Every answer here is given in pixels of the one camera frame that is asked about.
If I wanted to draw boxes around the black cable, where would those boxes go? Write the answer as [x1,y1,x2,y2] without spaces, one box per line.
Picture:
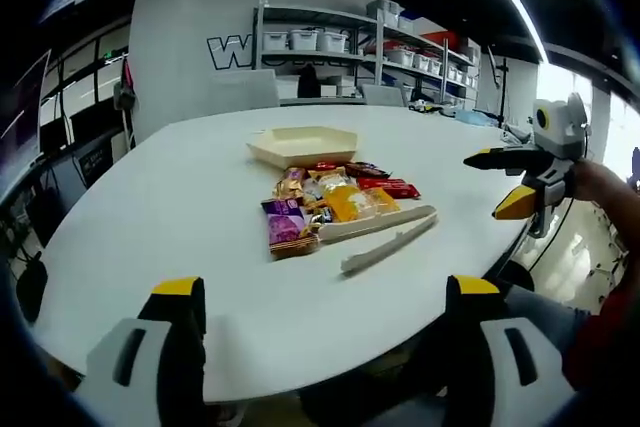
[527,196,587,271]

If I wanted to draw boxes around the beige hexagonal container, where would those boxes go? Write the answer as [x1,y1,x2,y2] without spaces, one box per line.
[245,125,361,170]

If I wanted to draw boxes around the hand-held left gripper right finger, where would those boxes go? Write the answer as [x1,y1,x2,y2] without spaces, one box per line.
[444,274,576,427]

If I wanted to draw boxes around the blue cloth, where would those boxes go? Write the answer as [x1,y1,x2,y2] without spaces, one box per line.
[458,108,503,127]

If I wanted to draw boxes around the person's jeans leg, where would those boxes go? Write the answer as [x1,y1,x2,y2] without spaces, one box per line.
[499,285,592,351]

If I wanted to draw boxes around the pile of food snack packets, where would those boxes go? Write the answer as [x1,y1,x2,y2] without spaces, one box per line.
[259,160,422,262]

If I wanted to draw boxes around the person's red clothing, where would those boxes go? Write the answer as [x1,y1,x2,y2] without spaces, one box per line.
[562,291,640,394]

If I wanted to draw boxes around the grey chair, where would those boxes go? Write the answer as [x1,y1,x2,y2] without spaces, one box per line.
[360,83,407,107]

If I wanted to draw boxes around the beige food tongs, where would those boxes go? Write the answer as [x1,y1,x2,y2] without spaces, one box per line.
[316,203,439,279]

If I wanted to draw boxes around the black round object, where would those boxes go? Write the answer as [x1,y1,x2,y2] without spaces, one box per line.
[14,252,50,324]

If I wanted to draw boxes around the row of white storage bins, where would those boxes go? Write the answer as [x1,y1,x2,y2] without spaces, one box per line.
[261,0,477,94]

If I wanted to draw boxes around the black tripod stand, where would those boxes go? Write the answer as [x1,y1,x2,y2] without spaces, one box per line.
[487,44,512,129]

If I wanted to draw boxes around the metal shelf unit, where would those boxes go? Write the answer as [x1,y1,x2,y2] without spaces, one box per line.
[252,0,482,109]

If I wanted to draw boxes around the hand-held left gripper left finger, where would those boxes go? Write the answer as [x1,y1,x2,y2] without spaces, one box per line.
[84,275,207,427]

